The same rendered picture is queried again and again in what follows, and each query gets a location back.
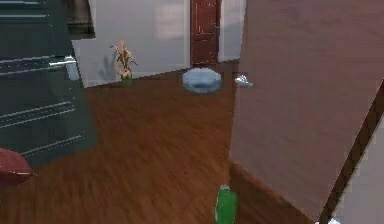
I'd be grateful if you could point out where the silver lever door handle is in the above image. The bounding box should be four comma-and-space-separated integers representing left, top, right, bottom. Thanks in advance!
234, 74, 254, 89

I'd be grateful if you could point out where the dark red round cushion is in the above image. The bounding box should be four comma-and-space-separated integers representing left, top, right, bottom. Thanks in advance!
0, 147, 34, 186

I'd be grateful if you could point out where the dark green panelled door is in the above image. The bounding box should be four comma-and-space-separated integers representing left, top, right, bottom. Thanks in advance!
0, 0, 100, 169

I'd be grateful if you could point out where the dark red room door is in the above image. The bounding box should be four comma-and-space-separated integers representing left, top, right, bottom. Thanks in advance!
189, 0, 222, 66

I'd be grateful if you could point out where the orange potted house plant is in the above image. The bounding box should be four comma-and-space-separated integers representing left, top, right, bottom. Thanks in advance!
110, 40, 139, 86

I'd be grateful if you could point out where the pale blue round cushion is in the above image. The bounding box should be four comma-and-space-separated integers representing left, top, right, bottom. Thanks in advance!
181, 67, 223, 95

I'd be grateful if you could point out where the brown open room door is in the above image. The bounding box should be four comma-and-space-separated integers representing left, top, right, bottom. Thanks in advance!
228, 0, 384, 224

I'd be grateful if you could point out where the green bottle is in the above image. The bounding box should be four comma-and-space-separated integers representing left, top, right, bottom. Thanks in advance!
214, 184, 239, 224

